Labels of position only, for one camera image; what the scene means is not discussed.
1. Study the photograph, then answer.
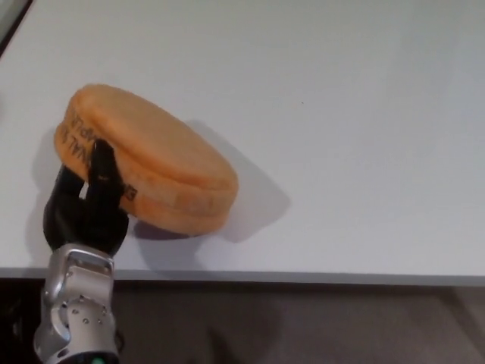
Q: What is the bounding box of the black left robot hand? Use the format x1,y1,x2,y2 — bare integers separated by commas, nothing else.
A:
42,138,130,254

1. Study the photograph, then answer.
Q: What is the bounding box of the orange plush plate with lettering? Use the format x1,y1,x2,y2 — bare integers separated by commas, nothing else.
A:
54,83,239,235

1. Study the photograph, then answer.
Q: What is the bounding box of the grey panel with black edge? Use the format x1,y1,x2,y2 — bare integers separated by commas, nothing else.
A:
0,0,34,58

